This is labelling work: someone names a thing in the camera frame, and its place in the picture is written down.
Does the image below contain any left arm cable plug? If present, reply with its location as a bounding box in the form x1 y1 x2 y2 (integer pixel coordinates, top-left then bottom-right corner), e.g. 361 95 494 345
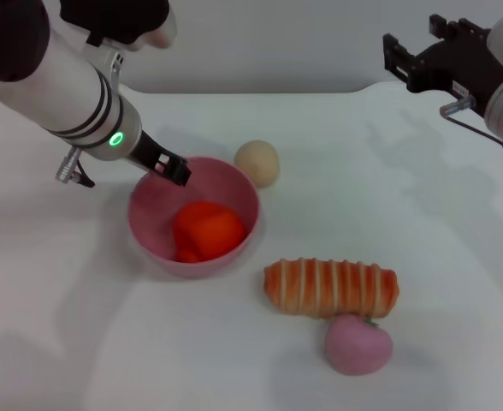
54 146 96 189

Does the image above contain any pink toy peach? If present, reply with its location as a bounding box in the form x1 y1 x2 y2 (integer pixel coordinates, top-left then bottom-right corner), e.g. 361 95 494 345
323 314 394 378

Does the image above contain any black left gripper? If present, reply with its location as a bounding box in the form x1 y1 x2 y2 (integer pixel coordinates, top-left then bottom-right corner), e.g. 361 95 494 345
125 130 192 188

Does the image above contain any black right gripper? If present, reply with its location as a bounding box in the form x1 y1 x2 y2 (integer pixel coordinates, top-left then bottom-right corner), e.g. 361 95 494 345
382 14 503 123

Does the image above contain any orange toy fruit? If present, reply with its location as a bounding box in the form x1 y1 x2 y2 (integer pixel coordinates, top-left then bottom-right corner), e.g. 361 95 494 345
172 200 248 264

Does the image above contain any orange striped toy bread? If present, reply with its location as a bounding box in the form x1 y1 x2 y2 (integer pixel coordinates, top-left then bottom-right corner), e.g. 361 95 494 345
263 255 401 320

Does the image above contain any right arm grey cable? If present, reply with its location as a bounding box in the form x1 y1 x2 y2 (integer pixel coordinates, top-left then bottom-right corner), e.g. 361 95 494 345
439 97 503 162

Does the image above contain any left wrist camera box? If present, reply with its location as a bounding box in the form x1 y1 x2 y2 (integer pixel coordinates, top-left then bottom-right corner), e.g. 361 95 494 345
57 0 179 53

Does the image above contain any beige toy ball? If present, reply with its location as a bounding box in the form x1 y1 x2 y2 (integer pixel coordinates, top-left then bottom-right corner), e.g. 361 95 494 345
234 140 281 190

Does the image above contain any pink plastic bowl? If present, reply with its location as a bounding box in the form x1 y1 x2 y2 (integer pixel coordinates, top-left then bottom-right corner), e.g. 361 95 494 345
127 155 263 280

